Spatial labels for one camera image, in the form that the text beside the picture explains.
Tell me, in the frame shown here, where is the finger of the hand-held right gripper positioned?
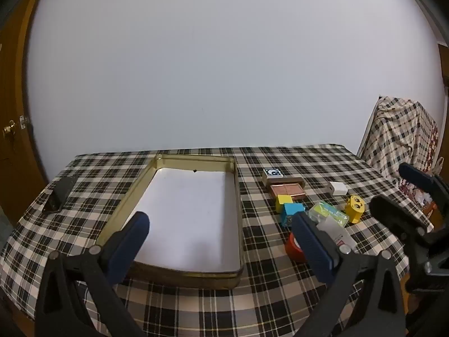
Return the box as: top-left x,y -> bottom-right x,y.
370,195 -> 436,250
398,163 -> 449,211

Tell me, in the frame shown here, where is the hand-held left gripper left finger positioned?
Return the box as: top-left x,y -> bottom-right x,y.
34,211 -> 151,337

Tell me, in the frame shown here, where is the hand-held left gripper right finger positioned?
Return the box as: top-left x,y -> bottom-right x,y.
292,212 -> 409,337

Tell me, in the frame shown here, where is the red tape roll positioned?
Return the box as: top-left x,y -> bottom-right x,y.
284,232 -> 309,263

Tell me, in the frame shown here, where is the white small box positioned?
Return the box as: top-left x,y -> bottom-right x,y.
317,216 -> 356,253

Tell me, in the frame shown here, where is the clear box with green card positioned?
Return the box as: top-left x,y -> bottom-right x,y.
309,201 -> 349,227

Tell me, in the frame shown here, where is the yellow face toy block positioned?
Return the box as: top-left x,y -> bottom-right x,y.
345,195 -> 365,224

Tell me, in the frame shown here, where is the blue toy block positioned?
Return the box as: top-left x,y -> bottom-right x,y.
280,202 -> 306,228

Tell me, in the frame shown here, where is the yellow cube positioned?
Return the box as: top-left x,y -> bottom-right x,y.
274,194 -> 293,214

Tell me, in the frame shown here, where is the copper metal case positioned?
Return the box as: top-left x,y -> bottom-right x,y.
270,183 -> 306,201

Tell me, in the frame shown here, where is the white charger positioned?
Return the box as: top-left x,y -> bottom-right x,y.
328,181 -> 349,196

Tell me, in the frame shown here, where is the gold metal tray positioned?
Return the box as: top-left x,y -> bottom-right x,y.
95,154 -> 245,290

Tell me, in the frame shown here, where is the moon print block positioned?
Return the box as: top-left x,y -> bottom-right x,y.
262,168 -> 284,185

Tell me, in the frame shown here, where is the printed plastic bag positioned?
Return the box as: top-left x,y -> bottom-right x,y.
398,157 -> 445,229

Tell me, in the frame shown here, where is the plaid cloth covered chair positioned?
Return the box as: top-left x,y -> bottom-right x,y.
356,95 -> 440,183

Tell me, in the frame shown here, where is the white paper sheet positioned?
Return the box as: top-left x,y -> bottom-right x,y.
132,169 -> 242,274

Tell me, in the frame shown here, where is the plaid tablecloth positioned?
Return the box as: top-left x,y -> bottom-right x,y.
0,143 -> 434,337

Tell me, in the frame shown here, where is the brown wooden cabinet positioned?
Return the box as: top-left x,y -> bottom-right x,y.
437,42 -> 449,88

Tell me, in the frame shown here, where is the brown wooden door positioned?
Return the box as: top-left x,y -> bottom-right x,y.
0,0 -> 50,218

